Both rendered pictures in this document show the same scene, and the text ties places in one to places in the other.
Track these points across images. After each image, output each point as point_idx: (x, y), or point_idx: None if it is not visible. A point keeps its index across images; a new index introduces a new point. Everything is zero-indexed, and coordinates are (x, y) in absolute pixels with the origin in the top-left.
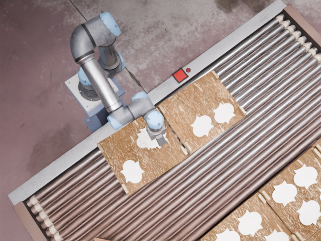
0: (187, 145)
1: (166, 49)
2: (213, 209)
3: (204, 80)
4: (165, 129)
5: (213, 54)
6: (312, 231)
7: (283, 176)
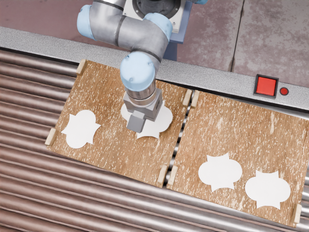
0: (173, 171)
1: (296, 75)
2: None
3: (290, 123)
4: (151, 111)
5: None
6: None
7: None
